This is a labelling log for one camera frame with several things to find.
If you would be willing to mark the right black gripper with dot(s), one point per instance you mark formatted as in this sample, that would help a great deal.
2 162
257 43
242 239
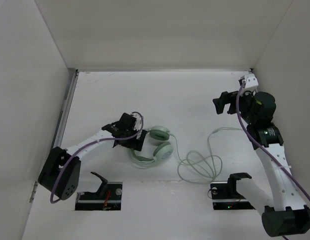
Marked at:
226 98

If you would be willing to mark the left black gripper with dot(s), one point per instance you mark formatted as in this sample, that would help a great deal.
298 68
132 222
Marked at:
137 145

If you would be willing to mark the mint green headphones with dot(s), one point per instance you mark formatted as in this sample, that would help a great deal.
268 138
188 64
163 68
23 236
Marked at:
163 151

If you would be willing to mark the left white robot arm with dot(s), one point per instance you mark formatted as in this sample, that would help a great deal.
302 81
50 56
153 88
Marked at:
60 174

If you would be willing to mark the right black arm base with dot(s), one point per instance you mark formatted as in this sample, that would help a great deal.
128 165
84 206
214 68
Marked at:
224 200

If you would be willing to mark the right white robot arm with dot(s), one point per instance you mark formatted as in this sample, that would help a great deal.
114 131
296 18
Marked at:
284 213

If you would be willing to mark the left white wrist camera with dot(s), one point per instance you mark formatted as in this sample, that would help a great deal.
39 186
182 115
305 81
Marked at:
139 124

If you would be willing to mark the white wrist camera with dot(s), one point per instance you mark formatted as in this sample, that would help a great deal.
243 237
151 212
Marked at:
139 124
251 83

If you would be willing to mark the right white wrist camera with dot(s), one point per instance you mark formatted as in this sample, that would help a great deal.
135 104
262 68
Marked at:
251 83

